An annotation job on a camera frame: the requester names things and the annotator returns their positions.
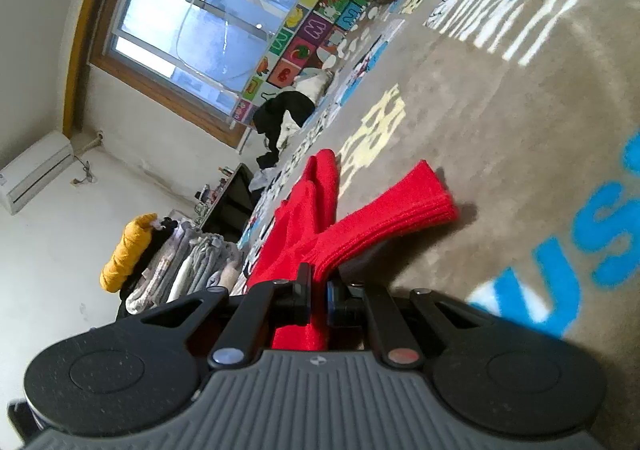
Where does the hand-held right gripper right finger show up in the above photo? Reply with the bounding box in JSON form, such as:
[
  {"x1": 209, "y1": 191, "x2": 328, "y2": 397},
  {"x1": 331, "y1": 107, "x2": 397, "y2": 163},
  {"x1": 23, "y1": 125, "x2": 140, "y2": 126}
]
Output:
[{"x1": 325, "y1": 280, "x2": 474, "y2": 371}]

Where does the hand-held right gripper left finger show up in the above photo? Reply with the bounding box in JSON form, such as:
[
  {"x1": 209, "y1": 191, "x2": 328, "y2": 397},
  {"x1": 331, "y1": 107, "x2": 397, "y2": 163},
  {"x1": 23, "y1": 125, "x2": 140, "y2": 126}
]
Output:
[{"x1": 140, "y1": 262, "x2": 316, "y2": 371}]

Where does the red sweater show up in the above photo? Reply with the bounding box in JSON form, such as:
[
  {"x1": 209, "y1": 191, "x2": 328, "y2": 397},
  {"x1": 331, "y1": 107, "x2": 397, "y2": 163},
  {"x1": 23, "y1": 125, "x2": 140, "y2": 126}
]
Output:
[{"x1": 242, "y1": 148, "x2": 460, "y2": 351}]

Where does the stack of folded clothes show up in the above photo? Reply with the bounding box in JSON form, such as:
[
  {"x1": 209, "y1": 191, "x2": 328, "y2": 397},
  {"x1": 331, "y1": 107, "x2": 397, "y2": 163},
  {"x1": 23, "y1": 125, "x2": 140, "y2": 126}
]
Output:
[{"x1": 125, "y1": 217, "x2": 246, "y2": 315}]

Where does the dark cabinet with items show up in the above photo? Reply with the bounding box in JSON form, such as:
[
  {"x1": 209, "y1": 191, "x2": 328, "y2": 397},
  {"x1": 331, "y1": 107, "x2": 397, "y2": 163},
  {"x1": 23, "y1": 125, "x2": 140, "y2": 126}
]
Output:
[{"x1": 200, "y1": 162, "x2": 256, "y2": 235}]

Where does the pile of small toiletries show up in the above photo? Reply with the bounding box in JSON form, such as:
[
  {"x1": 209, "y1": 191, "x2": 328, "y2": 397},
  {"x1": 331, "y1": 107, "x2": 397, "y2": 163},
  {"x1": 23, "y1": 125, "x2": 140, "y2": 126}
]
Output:
[{"x1": 192, "y1": 165, "x2": 236, "y2": 215}]

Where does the folded black garment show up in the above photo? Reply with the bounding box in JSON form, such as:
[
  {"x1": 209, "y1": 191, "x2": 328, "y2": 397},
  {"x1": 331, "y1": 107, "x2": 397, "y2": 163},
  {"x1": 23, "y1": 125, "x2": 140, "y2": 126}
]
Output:
[{"x1": 117, "y1": 217, "x2": 178, "y2": 301}]

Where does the yellow knit sweater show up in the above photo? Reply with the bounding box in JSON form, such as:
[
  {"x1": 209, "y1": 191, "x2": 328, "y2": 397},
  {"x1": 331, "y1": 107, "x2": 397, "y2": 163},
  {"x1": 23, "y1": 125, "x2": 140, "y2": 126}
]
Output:
[{"x1": 100, "y1": 213, "x2": 158, "y2": 293}]

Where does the cartoon mouse printed blanket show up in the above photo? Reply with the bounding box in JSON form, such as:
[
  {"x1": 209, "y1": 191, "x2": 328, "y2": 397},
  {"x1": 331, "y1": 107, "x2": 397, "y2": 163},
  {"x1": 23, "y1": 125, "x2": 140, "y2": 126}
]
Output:
[{"x1": 235, "y1": 0, "x2": 640, "y2": 346}]

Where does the colourful alphabet foam mat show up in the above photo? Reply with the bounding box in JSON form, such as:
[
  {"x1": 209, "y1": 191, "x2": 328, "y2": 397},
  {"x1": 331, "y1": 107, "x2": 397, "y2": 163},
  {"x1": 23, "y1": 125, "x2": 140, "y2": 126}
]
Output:
[{"x1": 230, "y1": 0, "x2": 381, "y2": 125}]

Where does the white air conditioner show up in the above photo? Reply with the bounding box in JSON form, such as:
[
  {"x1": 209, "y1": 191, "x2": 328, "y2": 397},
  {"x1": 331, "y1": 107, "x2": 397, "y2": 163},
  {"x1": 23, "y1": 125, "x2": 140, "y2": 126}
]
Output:
[{"x1": 0, "y1": 131, "x2": 75, "y2": 215}]

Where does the wooden framed window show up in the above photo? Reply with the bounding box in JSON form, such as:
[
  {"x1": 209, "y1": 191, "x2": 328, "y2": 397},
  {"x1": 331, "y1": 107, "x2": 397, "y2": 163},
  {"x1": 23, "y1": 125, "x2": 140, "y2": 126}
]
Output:
[{"x1": 65, "y1": 0, "x2": 361, "y2": 148}]

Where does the air conditioner cable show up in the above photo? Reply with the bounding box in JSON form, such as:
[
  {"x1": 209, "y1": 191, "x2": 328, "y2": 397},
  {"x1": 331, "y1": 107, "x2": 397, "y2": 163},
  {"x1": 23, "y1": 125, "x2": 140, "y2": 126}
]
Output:
[{"x1": 72, "y1": 130, "x2": 106, "y2": 188}]

